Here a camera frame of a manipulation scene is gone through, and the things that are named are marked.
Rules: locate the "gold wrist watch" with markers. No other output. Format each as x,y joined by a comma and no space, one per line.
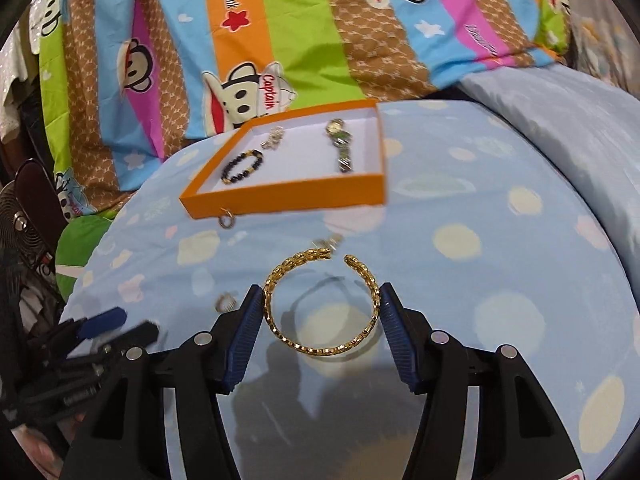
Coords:
334,126

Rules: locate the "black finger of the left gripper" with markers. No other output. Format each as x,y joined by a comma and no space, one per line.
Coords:
71,333
141,336

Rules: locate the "orange jewelry box tray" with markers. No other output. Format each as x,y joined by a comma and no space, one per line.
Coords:
287,162

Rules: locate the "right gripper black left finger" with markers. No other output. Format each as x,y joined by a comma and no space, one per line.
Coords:
123,434

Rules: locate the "light blue duvet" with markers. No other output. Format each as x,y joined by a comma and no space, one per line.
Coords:
588,129

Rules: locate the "silver metal wrist watch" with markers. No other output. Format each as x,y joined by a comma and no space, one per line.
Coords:
342,140

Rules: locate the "gold hoop pearl earring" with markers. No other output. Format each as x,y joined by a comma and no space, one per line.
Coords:
331,243

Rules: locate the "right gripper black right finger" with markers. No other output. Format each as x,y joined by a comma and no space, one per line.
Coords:
519,433

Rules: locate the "ribbed gold hoop earring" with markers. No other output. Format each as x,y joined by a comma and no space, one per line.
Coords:
226,303

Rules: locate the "person's left hand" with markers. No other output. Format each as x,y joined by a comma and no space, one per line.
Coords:
38,449

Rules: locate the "colourful monkey print blanket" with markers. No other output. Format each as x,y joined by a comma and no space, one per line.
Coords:
125,84

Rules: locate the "grey floral fabric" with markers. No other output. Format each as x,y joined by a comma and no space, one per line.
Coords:
604,45

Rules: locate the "gold chain bangle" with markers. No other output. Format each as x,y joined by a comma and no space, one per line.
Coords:
334,319

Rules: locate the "small hoop earring by box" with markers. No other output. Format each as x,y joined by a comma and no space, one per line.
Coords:
226,219

